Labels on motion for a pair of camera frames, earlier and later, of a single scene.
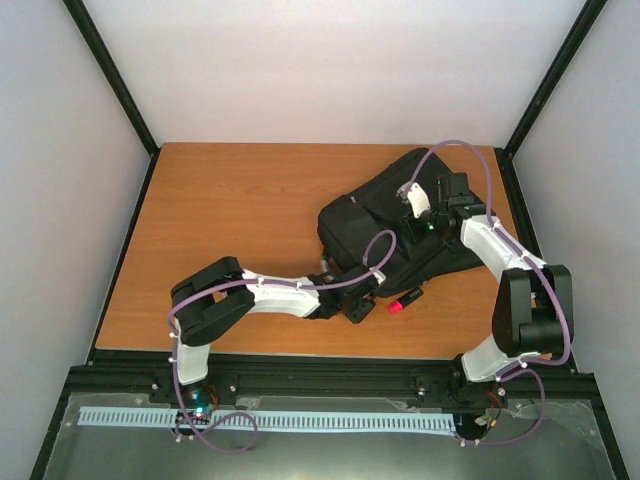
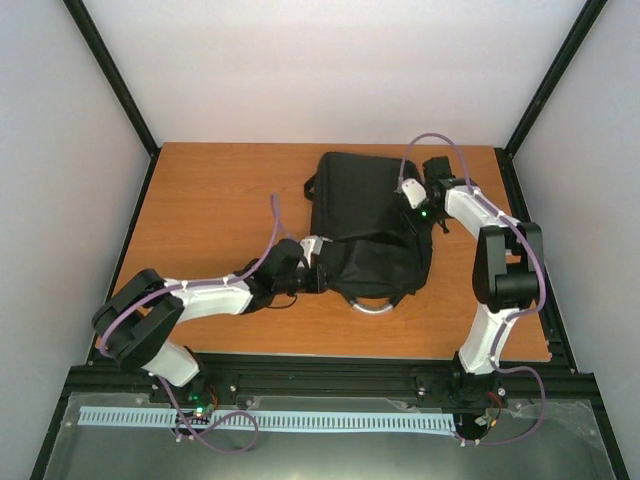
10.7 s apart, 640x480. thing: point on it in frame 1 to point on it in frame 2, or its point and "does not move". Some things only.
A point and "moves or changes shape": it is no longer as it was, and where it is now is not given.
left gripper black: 357,314 to 319,284
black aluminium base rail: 149,374 does not move
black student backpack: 374,232 moves or changes shape
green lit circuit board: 201,402 does not move
